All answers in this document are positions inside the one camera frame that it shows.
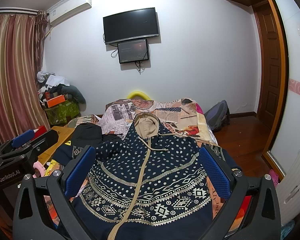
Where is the navy patterned hooded jacket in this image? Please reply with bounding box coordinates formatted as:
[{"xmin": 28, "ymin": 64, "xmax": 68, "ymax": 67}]
[{"xmin": 52, "ymin": 112, "xmax": 241, "ymax": 240}]

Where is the pink plush toy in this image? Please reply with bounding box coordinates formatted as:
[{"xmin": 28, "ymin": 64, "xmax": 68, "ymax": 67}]
[{"xmin": 33, "ymin": 161, "xmax": 46, "ymax": 178}]

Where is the wooden folding lap table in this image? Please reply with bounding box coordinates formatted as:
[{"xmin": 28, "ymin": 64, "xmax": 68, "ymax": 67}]
[{"xmin": 38, "ymin": 126, "xmax": 75, "ymax": 165}]

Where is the green patterned storage box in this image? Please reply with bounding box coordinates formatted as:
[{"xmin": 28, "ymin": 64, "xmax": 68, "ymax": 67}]
[{"xmin": 44, "ymin": 100, "xmax": 80, "ymax": 125}]

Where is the orange box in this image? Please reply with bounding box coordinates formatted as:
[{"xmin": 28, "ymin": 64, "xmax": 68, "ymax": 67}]
[{"xmin": 45, "ymin": 95, "xmax": 66, "ymax": 108}]

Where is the pink slipper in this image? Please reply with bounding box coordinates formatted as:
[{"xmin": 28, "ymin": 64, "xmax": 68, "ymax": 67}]
[{"xmin": 269, "ymin": 169, "xmax": 279, "ymax": 187}]

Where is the black folded garment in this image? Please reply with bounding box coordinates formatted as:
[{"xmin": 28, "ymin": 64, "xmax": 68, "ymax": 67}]
[{"xmin": 71, "ymin": 123, "xmax": 122, "ymax": 150}]

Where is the white cloth pile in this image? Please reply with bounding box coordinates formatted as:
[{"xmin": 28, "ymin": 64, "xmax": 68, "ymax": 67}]
[{"xmin": 37, "ymin": 71, "xmax": 70, "ymax": 88}]

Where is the purple grey backpack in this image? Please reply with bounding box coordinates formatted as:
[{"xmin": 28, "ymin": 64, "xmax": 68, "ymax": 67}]
[{"xmin": 204, "ymin": 100, "xmax": 230, "ymax": 132}]

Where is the printed bed blanket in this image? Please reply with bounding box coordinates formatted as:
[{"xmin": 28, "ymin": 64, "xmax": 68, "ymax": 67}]
[{"xmin": 65, "ymin": 97, "xmax": 225, "ymax": 221}]

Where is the striped red curtain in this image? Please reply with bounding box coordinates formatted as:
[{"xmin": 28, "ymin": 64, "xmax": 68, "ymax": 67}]
[{"xmin": 0, "ymin": 10, "xmax": 49, "ymax": 143}]

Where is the yellow pillow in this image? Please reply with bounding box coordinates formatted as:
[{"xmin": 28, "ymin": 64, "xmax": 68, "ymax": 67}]
[{"xmin": 127, "ymin": 90, "xmax": 151, "ymax": 100}]

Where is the wooden door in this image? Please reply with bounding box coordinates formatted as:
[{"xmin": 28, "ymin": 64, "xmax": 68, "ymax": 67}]
[{"xmin": 253, "ymin": 2, "xmax": 281, "ymax": 128}]

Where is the white air conditioner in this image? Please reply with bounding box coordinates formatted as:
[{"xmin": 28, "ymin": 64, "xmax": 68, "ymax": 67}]
[{"xmin": 49, "ymin": 0, "xmax": 92, "ymax": 27}]

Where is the small wall monitor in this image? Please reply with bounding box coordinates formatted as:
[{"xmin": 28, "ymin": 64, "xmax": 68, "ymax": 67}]
[{"xmin": 117, "ymin": 39, "xmax": 149, "ymax": 64}]

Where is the large wall television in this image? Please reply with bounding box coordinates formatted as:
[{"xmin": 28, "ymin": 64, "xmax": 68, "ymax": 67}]
[{"xmin": 103, "ymin": 7, "xmax": 159, "ymax": 44}]

